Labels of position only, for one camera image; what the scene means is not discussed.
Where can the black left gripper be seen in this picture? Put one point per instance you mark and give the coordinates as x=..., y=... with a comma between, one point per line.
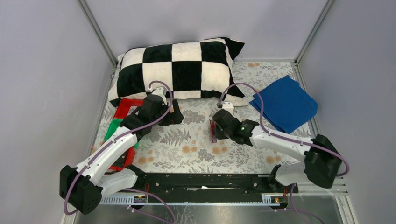
x=170, y=112

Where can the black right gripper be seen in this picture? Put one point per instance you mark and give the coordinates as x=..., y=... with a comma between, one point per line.
x=216, y=128

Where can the red leather card holder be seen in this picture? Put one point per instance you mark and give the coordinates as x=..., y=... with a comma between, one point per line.
x=212, y=131

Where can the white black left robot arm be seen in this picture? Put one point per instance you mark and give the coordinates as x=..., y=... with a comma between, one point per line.
x=84, y=185

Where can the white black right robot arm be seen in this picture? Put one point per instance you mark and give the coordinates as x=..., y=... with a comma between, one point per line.
x=318, y=160

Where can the floral patterned table mat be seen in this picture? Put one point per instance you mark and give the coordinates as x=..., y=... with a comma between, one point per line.
x=187, y=147

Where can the red plastic bin far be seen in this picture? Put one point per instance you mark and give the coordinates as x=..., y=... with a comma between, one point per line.
x=124, y=107

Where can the red plastic bin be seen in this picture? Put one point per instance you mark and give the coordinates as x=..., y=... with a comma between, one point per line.
x=124, y=160
x=124, y=107

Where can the black white checkered pillow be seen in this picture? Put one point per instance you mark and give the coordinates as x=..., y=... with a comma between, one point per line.
x=191, y=70

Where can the green plastic bin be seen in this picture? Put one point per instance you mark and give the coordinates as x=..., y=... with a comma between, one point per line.
x=115, y=123

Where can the red plastic bin near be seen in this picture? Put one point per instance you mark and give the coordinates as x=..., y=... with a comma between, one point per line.
x=124, y=160

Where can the blue folded cloth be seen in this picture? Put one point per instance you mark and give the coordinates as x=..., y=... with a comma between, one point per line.
x=286, y=105

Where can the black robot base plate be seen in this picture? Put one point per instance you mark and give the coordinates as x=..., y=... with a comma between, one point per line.
x=217, y=185

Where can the grey slotted cable duct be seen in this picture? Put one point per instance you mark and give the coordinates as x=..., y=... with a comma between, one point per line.
x=243, y=200

